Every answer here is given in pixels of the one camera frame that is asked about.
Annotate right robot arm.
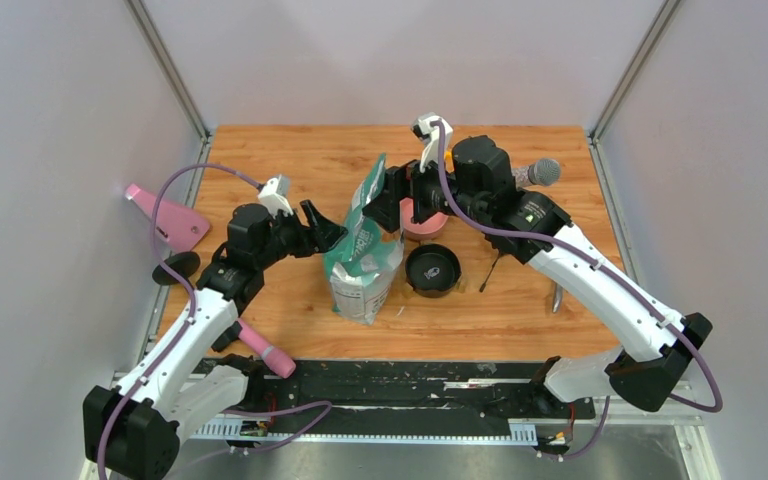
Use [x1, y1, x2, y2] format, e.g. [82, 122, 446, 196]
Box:
[363, 135, 712, 418]

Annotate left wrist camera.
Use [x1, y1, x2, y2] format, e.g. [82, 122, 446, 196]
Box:
[257, 174, 294, 217]

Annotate silver metal scoop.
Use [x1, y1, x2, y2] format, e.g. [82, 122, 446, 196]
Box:
[551, 283, 564, 314]

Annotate black pet bowl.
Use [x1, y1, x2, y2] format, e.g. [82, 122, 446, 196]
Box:
[405, 243, 462, 298]

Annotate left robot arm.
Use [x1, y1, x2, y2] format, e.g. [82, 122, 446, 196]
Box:
[83, 200, 347, 479]

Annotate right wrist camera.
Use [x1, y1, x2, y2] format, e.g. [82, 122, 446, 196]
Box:
[411, 112, 454, 173]

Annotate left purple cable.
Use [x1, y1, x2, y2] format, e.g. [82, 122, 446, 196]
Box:
[95, 163, 266, 480]

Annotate green dog food bag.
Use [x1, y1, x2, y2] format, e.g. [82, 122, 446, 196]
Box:
[324, 154, 404, 325]

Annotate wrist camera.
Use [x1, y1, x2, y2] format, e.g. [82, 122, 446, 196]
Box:
[411, 112, 454, 173]
[257, 174, 294, 217]

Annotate glitter silver microphone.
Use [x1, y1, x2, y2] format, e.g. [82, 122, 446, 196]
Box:
[511, 157, 561, 189]

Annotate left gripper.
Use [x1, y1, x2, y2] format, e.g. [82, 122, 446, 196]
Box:
[255, 200, 348, 271]

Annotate black mounting rail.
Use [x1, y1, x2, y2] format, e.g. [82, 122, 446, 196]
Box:
[195, 359, 604, 445]

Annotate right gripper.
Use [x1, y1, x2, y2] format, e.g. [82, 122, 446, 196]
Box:
[363, 145, 487, 234]

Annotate pink pet bowl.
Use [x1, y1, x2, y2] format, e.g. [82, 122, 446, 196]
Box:
[400, 198, 448, 242]

